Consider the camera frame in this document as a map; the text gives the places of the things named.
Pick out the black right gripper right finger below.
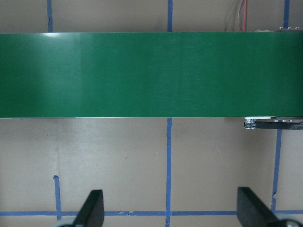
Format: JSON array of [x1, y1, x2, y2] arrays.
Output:
[[237, 187, 280, 227]]

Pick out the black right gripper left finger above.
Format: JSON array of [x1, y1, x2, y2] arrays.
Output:
[[73, 190, 104, 227]]

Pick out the green conveyor belt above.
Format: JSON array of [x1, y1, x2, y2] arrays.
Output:
[[0, 32, 303, 130]]

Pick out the red and black wires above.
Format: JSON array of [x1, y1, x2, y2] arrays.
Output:
[[224, 0, 249, 33]]

